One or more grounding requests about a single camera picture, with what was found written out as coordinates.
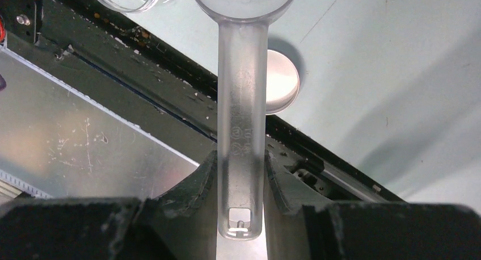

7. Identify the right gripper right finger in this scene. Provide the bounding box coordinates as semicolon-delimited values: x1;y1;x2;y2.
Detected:
264;153;480;259

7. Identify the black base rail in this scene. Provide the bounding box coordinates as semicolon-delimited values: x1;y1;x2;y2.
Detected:
1;0;217;159

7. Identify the silver jar lid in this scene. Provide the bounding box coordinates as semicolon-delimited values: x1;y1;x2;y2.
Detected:
266;49;300;115

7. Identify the clear plastic scoop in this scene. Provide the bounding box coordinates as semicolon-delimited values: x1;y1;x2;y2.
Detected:
195;0;294;241

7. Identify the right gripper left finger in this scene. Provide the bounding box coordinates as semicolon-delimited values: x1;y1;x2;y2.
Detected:
1;151;217;259

